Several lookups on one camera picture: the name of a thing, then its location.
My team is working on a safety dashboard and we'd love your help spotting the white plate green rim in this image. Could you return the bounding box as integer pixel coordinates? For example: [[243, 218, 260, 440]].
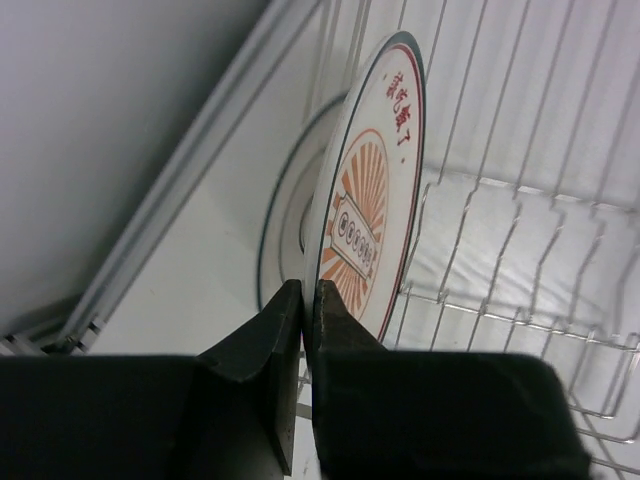
[[256, 91, 347, 308]]

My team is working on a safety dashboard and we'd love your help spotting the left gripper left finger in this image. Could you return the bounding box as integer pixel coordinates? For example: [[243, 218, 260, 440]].
[[1, 280, 303, 479]]

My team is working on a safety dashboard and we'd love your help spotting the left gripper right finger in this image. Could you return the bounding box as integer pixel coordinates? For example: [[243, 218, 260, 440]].
[[312, 280, 592, 479]]

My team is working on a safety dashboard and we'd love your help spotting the white floral plate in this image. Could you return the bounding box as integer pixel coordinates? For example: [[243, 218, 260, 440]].
[[303, 30, 426, 341]]

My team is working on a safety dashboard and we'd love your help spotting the wire dish rack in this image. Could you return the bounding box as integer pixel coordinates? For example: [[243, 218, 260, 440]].
[[308, 1, 639, 479]]

